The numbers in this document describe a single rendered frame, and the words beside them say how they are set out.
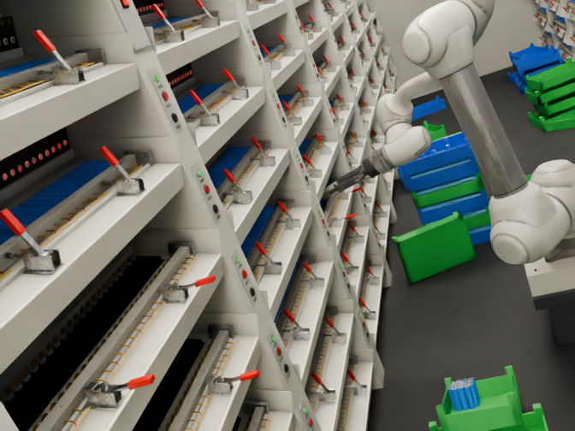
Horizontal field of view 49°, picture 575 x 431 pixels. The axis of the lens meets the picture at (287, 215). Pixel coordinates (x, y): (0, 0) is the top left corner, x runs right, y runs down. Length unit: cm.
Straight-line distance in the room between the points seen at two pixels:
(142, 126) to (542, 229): 114
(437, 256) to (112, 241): 199
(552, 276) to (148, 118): 132
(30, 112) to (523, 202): 134
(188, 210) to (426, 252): 167
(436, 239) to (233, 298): 158
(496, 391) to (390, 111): 100
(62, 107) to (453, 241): 207
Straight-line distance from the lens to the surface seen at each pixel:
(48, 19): 124
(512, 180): 186
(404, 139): 225
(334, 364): 184
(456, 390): 196
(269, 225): 175
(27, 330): 78
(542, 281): 205
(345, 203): 243
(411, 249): 272
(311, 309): 174
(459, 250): 279
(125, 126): 121
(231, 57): 185
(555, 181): 200
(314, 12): 321
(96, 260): 90
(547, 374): 210
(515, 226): 184
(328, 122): 256
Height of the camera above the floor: 127
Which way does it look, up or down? 18 degrees down
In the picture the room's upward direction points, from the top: 22 degrees counter-clockwise
